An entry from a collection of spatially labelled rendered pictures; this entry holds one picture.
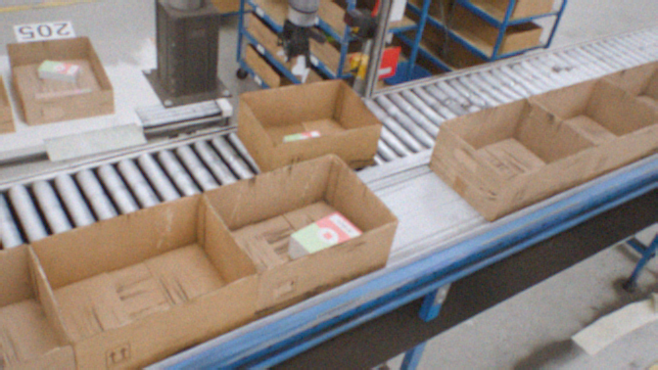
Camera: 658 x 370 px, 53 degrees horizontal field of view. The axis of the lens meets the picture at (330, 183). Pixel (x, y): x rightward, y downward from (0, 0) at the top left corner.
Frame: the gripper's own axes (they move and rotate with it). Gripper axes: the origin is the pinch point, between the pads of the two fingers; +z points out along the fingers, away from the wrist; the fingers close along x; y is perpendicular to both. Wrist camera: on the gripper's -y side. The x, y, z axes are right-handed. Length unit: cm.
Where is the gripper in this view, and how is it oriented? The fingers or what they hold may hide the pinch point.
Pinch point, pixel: (296, 69)
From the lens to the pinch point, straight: 224.0
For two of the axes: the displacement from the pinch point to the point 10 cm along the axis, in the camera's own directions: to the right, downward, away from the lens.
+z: -2.1, 6.9, 6.9
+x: 5.3, 6.7, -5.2
